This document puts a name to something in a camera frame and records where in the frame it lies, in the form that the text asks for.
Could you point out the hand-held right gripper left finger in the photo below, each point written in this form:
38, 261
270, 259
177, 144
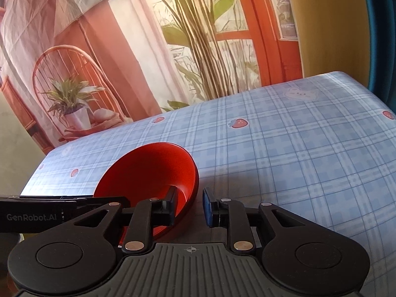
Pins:
172, 207

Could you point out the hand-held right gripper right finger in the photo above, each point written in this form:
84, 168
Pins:
208, 207

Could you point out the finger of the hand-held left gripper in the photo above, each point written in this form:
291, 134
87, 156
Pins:
46, 196
99, 200

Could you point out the red bowl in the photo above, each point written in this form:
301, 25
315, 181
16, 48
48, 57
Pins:
142, 173

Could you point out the blue plaid tablecloth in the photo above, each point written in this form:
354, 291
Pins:
278, 148

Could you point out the printed backdrop cloth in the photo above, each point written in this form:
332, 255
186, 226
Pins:
139, 52

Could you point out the yellow wooden board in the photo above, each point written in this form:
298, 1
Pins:
328, 21

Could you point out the blue curved object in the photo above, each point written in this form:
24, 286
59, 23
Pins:
382, 37

